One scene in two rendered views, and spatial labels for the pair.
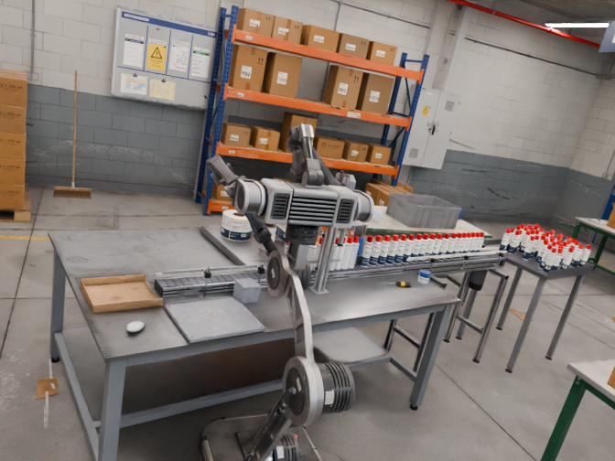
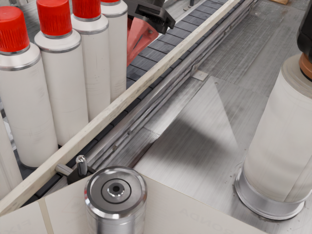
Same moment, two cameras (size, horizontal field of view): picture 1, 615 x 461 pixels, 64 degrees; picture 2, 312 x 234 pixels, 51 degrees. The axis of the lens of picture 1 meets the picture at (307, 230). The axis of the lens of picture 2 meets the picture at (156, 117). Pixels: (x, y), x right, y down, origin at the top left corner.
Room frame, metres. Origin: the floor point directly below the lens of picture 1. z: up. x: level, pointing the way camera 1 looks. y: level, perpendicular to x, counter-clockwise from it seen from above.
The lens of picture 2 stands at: (3.00, -0.03, 1.23)
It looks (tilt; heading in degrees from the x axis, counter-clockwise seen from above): 42 degrees down; 155
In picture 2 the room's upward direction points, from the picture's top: 6 degrees clockwise
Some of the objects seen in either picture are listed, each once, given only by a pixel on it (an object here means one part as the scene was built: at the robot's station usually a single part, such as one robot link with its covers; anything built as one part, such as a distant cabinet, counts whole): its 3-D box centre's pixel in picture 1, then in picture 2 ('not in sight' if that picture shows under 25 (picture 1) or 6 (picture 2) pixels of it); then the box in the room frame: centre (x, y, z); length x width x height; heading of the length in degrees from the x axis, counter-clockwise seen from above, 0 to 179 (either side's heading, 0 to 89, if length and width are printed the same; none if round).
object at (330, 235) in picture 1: (330, 234); not in sight; (2.56, -0.13, 1.16); 0.04 x 0.04 x 0.67; 38
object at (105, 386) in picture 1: (252, 329); not in sight; (2.73, 0.21, 0.40); 2.04 x 1.25 x 0.81; 128
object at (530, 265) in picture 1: (520, 302); not in sight; (4.02, -1.93, 0.46); 0.73 x 0.62 x 0.93; 128
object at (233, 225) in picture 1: (237, 225); not in sight; (3.03, 0.45, 0.95); 0.20 x 0.20 x 0.14
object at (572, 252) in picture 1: (548, 246); not in sight; (4.09, -2.03, 0.98); 0.57 x 0.46 x 0.21; 38
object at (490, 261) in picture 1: (440, 307); not in sight; (3.52, -1.12, 0.47); 1.17 x 0.38 x 0.94; 128
